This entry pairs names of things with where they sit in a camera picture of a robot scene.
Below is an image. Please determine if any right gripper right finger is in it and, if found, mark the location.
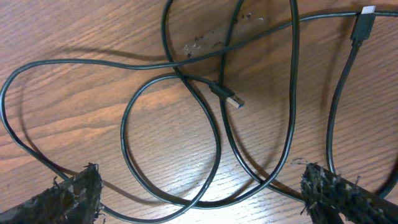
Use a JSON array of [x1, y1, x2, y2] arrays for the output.
[[301, 163, 397, 224]]

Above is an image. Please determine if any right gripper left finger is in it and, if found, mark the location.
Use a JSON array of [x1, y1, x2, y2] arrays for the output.
[[1, 164, 103, 223]]

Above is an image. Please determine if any black cable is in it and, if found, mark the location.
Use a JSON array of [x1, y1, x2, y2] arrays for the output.
[[0, 0, 398, 224], [325, 5, 398, 200]]

